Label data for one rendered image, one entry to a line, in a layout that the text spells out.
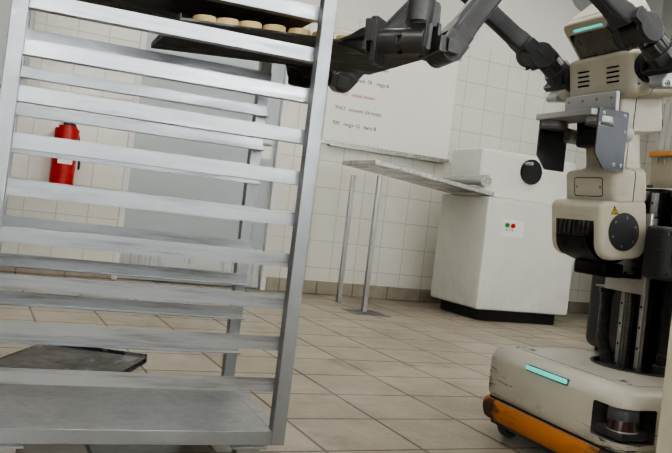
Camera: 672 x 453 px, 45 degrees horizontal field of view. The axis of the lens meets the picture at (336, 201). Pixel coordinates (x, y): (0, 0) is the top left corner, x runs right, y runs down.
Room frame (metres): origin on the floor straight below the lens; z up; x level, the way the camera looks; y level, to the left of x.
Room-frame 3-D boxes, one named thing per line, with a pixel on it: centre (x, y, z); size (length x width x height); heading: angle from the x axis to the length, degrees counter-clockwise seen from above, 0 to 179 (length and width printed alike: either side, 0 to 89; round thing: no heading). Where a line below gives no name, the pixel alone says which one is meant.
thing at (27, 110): (2.01, 0.50, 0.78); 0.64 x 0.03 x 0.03; 111
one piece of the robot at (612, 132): (2.26, -0.67, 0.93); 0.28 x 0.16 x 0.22; 22
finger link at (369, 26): (1.77, -0.01, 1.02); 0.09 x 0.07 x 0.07; 67
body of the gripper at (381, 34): (1.74, -0.07, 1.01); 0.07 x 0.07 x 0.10; 67
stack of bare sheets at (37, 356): (2.66, 0.83, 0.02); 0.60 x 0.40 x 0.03; 177
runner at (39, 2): (1.65, 0.36, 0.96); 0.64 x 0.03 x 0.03; 111
